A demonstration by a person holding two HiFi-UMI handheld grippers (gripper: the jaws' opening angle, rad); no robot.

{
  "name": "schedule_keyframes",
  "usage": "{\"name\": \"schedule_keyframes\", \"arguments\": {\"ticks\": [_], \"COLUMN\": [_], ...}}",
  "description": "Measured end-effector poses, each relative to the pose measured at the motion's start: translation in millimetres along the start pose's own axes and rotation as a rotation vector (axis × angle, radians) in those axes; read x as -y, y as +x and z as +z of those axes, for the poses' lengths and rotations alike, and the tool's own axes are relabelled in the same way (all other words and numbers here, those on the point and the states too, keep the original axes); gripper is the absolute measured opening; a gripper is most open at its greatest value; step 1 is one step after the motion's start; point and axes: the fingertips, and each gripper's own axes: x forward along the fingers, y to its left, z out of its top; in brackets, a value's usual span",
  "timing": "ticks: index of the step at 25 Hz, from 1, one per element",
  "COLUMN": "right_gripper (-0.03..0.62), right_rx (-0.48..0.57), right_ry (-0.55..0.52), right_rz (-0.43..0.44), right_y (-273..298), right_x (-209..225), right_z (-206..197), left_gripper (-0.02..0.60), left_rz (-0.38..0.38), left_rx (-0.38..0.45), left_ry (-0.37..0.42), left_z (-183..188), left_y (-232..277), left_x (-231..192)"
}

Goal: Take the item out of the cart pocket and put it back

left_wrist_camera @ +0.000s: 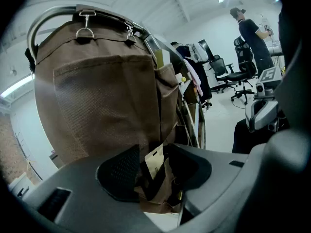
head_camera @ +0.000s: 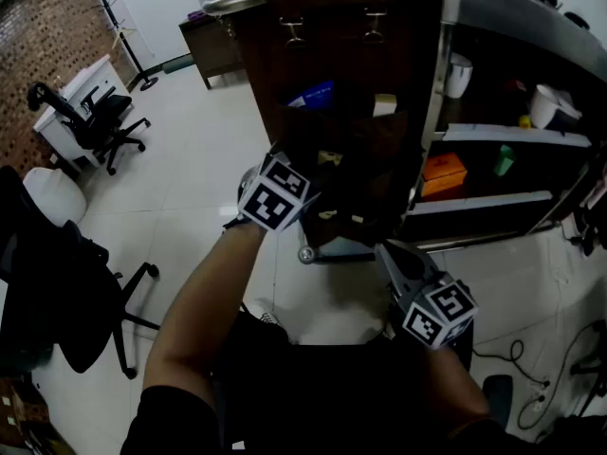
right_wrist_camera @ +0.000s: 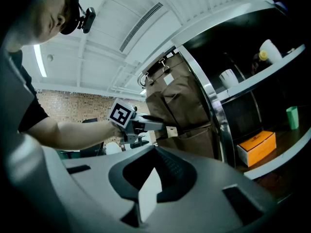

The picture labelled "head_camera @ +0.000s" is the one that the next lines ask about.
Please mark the black office chair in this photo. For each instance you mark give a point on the black office chair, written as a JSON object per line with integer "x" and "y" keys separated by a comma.
{"x": 57, "y": 292}
{"x": 102, "y": 112}

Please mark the person's right forearm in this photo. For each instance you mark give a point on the person's right forearm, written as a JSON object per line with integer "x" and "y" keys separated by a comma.
{"x": 455, "y": 387}

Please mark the person's black clothing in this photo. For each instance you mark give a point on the person's black clothing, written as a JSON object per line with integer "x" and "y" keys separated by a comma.
{"x": 332, "y": 396}

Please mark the green cup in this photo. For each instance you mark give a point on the green cup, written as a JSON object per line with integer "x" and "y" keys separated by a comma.
{"x": 504, "y": 161}

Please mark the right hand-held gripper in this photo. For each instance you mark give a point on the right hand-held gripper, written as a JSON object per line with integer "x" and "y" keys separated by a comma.
{"x": 441, "y": 315}

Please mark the white bean bag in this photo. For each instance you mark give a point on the white bean bag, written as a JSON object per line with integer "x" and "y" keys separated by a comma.
{"x": 54, "y": 197}

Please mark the white power strip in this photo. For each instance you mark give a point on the white power strip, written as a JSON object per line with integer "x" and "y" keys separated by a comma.
{"x": 540, "y": 394}

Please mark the black tripod stand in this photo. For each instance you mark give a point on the black tripod stand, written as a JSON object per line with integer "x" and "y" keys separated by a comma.
{"x": 593, "y": 368}

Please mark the white kettle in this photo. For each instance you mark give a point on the white kettle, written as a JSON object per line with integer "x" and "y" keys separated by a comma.
{"x": 545, "y": 107}

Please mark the black chair backrest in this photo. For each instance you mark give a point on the black chair backrest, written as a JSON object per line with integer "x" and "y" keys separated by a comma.
{"x": 577, "y": 19}

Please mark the blue flat packet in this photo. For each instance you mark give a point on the blue flat packet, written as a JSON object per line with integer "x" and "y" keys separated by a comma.
{"x": 313, "y": 95}

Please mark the white desk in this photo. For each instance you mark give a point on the white desk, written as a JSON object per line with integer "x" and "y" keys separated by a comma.
{"x": 57, "y": 131}

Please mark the dark wooden cabinet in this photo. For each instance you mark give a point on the dark wooden cabinet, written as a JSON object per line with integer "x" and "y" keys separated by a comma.
{"x": 208, "y": 48}

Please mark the small grey wheel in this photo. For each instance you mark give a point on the small grey wheel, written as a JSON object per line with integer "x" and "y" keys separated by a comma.
{"x": 307, "y": 255}

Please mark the cream small box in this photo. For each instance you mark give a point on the cream small box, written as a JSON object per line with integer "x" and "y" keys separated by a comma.
{"x": 384, "y": 105}

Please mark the orange box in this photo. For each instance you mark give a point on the orange box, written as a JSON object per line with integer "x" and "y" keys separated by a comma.
{"x": 443, "y": 171}

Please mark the dark brown organizer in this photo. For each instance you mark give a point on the dark brown organizer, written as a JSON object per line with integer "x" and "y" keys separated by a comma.
{"x": 332, "y": 64}

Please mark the brown cardboard box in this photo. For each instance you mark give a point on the brown cardboard box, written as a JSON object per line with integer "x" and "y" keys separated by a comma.
{"x": 23, "y": 415}

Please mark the white waste bin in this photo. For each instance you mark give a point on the white waste bin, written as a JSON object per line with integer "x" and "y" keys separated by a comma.
{"x": 459, "y": 78}

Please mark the pink cloth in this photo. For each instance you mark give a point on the pink cloth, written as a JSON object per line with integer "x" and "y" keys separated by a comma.
{"x": 600, "y": 192}

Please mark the black equipment on floor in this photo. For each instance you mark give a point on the black equipment on floor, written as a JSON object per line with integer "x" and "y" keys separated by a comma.
{"x": 593, "y": 225}

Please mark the small yellow object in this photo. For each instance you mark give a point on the small yellow object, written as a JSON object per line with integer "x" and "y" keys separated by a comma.
{"x": 524, "y": 121}

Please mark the dark grey floor pedal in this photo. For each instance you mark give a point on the dark grey floor pedal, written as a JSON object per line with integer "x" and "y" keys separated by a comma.
{"x": 498, "y": 396}

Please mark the black wristband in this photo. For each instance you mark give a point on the black wristband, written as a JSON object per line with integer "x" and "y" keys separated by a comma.
{"x": 234, "y": 224}

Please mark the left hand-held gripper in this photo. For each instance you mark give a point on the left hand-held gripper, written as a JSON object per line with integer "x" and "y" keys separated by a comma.
{"x": 270, "y": 202}

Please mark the black coat rack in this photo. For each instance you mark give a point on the black coat rack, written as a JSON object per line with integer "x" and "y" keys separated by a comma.
{"x": 148, "y": 83}

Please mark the metal hanging clip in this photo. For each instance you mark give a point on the metal hanging clip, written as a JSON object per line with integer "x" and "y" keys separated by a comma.
{"x": 290, "y": 20}
{"x": 374, "y": 14}

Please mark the person's left forearm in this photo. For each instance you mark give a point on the person's left forearm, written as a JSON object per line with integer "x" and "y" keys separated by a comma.
{"x": 204, "y": 311}

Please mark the small purple object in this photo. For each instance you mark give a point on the small purple object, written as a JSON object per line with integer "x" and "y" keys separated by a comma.
{"x": 196, "y": 15}

